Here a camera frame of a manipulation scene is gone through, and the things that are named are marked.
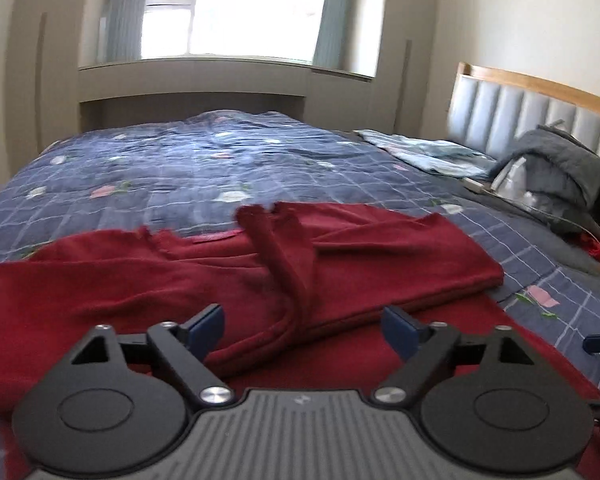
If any beige window sill cabinet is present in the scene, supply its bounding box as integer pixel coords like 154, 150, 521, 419
77, 55, 377, 122

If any padded grey wooden headboard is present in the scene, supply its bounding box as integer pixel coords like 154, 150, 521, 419
446, 62, 600, 162

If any teal curtain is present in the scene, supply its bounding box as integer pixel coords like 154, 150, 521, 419
311, 0, 390, 75
97, 0, 154, 64

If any bright window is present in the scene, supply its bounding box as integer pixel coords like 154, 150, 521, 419
140, 0, 332, 61

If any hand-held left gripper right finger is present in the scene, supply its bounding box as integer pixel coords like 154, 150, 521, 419
372, 305, 536, 409

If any light blue patterned cloth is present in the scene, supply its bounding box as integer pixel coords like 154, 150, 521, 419
354, 129, 499, 179

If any red knit sweater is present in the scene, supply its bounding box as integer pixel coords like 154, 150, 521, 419
0, 201, 600, 480

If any grey bed sheet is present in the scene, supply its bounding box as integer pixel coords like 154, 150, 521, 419
452, 174, 600, 283

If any clear plastic bag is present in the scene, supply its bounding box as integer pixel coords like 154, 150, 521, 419
489, 155, 553, 213

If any beige wardrobe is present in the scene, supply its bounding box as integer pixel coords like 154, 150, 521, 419
374, 0, 457, 137
0, 0, 90, 207

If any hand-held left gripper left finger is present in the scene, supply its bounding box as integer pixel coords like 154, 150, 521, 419
69, 304, 234, 409

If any blue checked floral quilt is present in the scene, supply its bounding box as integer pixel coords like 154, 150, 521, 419
0, 110, 600, 480

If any grey jacket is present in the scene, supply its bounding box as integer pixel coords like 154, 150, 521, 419
490, 125, 600, 242

